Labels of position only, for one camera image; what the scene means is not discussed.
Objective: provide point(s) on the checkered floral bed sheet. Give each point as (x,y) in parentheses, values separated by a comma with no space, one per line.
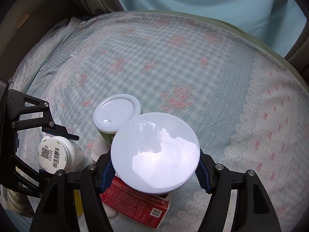
(247,105)

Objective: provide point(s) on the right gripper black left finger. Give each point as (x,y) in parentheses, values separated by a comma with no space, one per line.
(57,208)

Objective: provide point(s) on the white round jar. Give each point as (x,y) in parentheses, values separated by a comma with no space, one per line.
(155,153)

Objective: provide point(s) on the yellow tape roll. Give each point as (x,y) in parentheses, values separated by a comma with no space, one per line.
(78,203)

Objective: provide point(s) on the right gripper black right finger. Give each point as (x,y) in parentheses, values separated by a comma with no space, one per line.
(253,209)

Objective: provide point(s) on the white pill bottle barcode lid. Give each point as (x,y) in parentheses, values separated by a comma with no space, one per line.
(58,153)

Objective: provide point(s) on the red cardboard box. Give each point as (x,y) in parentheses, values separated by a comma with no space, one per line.
(146,209)

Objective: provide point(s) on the white earbuds case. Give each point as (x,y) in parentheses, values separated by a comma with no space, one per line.
(100,146)

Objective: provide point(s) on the green jar white lid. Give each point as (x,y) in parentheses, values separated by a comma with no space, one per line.
(113,112)

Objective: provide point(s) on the light blue hanging cloth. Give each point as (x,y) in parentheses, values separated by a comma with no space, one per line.
(278,23)

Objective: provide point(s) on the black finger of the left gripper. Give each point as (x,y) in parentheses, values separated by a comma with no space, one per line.
(19,104)
(21,178)

